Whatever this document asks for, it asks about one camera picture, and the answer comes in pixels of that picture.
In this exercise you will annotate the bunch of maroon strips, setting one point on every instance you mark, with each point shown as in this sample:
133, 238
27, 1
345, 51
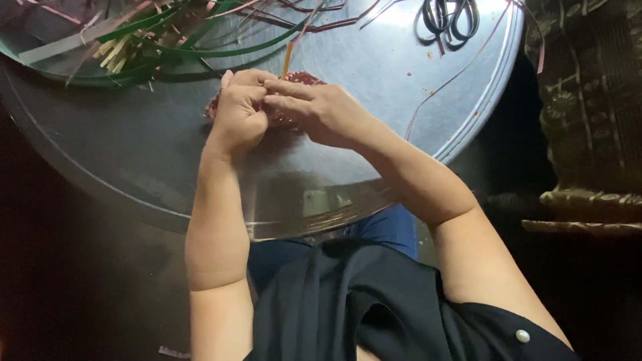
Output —
321, 25

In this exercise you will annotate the pink curved strip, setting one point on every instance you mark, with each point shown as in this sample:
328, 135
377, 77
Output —
540, 50

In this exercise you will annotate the person's right fingers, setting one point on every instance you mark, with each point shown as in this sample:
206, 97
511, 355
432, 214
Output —
286, 98

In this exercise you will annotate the bunch of green strips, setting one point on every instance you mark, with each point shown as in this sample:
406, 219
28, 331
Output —
165, 47

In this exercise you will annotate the large round metal tray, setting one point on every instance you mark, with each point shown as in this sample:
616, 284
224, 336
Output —
361, 90

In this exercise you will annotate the black garment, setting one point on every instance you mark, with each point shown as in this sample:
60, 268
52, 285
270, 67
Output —
381, 311

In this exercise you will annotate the grey flat strip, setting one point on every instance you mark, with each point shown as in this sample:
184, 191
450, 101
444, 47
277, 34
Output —
60, 46

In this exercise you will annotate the bundle of pale yellow strips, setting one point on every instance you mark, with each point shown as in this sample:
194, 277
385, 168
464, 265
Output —
114, 54

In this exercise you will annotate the yellow plastic strip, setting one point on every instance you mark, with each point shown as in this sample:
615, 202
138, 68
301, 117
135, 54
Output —
287, 60

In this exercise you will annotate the person's left hand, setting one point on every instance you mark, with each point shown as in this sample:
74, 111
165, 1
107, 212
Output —
235, 115

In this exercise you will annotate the white pearl button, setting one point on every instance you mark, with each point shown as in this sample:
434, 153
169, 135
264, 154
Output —
522, 336

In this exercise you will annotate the long thin maroon strip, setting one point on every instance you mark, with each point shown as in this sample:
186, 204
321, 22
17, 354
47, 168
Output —
454, 75

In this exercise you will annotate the patterned upholstered furniture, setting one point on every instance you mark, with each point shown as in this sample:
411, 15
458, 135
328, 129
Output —
592, 110

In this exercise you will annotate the person's left fingers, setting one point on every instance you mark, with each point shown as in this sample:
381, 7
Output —
253, 80

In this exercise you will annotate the red woven strip piece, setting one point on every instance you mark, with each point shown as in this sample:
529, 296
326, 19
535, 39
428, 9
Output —
307, 77

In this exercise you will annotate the small pale scrap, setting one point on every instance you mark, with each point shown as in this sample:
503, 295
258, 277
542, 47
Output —
173, 352

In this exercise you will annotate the blue trousers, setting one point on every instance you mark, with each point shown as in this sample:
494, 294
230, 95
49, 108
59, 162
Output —
386, 228

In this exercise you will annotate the person's right hand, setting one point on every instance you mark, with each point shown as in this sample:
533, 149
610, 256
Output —
331, 115

